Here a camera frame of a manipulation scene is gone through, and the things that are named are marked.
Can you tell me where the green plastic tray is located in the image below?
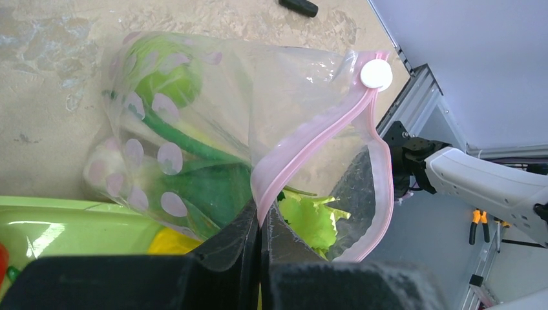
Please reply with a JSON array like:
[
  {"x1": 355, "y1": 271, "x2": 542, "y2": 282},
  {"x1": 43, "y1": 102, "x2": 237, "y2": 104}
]
[{"x1": 1, "y1": 196, "x2": 162, "y2": 271}]

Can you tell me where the toy bok choy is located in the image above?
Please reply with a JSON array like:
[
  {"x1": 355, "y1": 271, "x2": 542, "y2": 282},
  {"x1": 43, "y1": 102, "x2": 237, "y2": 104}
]
[{"x1": 87, "y1": 136, "x2": 352, "y2": 258}]

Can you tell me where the black hammer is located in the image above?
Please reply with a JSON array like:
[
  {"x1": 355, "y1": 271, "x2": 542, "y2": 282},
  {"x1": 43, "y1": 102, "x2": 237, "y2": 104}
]
[{"x1": 278, "y1": 0, "x2": 319, "y2": 18}]

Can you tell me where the toy green apple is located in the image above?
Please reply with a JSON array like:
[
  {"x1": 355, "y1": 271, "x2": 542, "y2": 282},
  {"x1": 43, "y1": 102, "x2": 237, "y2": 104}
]
[{"x1": 120, "y1": 32, "x2": 202, "y2": 109}]

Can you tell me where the toy red pepper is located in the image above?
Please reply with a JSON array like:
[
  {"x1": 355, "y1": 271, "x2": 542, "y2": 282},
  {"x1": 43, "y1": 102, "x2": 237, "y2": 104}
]
[{"x1": 0, "y1": 244, "x2": 10, "y2": 285}]

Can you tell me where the toy yellow lemon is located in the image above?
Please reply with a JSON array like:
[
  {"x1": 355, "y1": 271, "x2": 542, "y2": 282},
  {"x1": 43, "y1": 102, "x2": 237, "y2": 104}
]
[{"x1": 147, "y1": 228, "x2": 202, "y2": 255}]

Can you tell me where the aluminium table frame rail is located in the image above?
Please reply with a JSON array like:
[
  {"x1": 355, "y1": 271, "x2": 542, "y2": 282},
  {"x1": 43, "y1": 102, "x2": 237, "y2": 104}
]
[{"x1": 377, "y1": 64, "x2": 467, "y2": 151}]

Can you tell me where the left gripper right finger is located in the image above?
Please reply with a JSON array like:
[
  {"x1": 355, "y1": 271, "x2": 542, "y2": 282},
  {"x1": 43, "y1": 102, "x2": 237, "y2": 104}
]
[{"x1": 261, "y1": 205, "x2": 448, "y2": 309}]

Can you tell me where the clear zip top bag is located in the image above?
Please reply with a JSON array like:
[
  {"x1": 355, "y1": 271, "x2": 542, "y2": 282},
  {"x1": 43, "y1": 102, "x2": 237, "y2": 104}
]
[{"x1": 98, "y1": 32, "x2": 394, "y2": 262}]

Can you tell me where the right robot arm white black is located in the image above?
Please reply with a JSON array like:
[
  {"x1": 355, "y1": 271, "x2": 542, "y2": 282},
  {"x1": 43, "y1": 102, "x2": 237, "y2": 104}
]
[{"x1": 383, "y1": 121, "x2": 547, "y2": 247}]

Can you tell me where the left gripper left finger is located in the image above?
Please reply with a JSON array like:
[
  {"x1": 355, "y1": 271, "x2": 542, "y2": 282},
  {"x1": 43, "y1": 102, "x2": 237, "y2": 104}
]
[{"x1": 1, "y1": 201, "x2": 260, "y2": 309}]

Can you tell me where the orange handled pliers background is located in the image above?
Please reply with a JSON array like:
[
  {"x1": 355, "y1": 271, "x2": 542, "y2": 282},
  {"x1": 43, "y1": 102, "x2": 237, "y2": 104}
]
[{"x1": 469, "y1": 208, "x2": 491, "y2": 246}]

